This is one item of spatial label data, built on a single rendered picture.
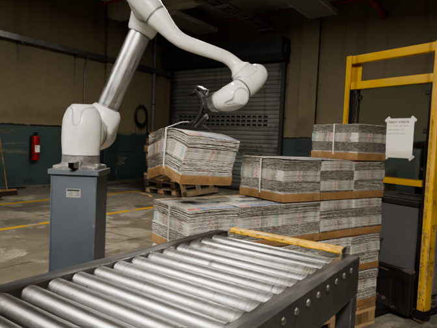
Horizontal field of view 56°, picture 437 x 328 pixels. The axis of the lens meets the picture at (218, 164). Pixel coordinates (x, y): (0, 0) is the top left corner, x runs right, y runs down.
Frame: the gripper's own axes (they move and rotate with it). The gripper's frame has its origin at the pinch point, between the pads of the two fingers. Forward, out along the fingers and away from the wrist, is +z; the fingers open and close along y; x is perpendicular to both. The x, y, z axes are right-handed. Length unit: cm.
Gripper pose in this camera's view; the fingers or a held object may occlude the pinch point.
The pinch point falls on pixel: (190, 108)
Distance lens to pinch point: 205.7
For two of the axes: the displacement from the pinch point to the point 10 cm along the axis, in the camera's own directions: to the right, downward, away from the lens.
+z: -5.8, 0.1, 8.2
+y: -0.2, 10.0, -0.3
